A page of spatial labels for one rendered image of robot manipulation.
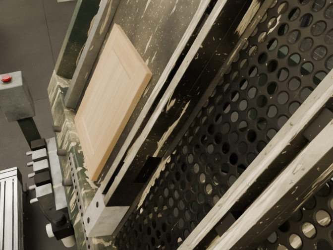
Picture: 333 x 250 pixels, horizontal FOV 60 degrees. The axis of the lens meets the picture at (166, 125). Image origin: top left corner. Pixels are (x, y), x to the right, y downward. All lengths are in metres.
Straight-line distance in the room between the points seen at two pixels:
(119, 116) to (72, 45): 0.61
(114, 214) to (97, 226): 0.06
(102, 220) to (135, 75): 0.39
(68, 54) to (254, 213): 1.15
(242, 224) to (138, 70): 0.50
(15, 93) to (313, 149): 1.23
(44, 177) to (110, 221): 0.46
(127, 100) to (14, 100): 0.72
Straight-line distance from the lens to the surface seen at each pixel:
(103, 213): 0.75
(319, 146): 0.35
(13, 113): 1.46
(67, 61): 1.40
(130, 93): 0.80
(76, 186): 0.96
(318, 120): 0.36
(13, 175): 2.01
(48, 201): 1.17
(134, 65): 0.81
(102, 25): 1.09
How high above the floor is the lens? 1.65
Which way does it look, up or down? 43 degrees down
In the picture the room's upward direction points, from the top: straight up
